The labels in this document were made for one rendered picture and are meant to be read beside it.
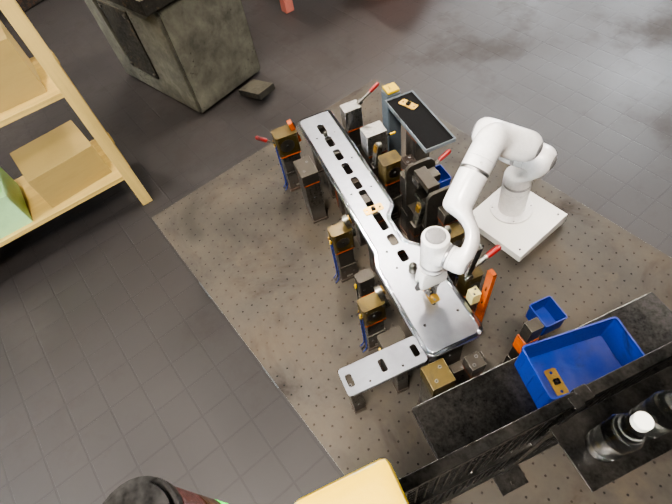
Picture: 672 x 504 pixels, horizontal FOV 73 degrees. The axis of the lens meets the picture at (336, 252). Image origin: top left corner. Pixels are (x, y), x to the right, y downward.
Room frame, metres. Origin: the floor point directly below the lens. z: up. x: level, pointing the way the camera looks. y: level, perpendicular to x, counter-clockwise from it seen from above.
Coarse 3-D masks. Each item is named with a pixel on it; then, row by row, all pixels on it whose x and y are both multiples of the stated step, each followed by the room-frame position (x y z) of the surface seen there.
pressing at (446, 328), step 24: (312, 120) 1.84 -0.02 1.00; (336, 120) 1.80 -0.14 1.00; (312, 144) 1.67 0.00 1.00; (336, 144) 1.63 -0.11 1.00; (336, 168) 1.48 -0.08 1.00; (360, 168) 1.45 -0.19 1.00; (384, 192) 1.27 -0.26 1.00; (360, 216) 1.18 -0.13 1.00; (384, 216) 1.15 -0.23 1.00; (384, 240) 1.03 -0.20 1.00; (408, 240) 1.00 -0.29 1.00; (384, 264) 0.92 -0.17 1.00; (408, 264) 0.90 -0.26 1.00; (408, 288) 0.80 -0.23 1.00; (456, 288) 0.75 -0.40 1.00; (408, 312) 0.70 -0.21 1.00; (432, 312) 0.68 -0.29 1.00; (456, 312) 0.66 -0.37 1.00; (432, 336) 0.60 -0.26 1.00; (456, 336) 0.58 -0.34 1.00
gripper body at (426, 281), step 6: (420, 270) 0.74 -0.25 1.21; (420, 276) 0.73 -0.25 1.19; (426, 276) 0.72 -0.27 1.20; (432, 276) 0.72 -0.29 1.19; (438, 276) 0.72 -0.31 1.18; (444, 276) 0.73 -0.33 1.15; (420, 282) 0.72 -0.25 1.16; (426, 282) 0.71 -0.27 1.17; (432, 282) 0.72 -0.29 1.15; (438, 282) 0.73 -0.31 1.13; (420, 288) 0.72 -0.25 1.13; (426, 288) 0.72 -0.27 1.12
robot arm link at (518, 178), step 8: (544, 144) 1.19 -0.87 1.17; (544, 152) 1.15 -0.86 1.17; (552, 152) 1.15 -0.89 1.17; (536, 160) 1.14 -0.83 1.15; (544, 160) 1.13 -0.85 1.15; (552, 160) 1.13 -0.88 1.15; (512, 168) 1.25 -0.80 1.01; (520, 168) 1.18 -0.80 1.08; (528, 168) 1.15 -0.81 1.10; (536, 168) 1.13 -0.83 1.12; (544, 168) 1.12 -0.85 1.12; (504, 176) 1.24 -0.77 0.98; (512, 176) 1.21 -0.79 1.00; (520, 176) 1.18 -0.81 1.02; (528, 176) 1.15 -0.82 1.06; (536, 176) 1.12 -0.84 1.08; (504, 184) 1.22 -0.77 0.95; (512, 184) 1.19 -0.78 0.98; (520, 184) 1.17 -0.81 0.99; (528, 184) 1.17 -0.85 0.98; (520, 192) 1.17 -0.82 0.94
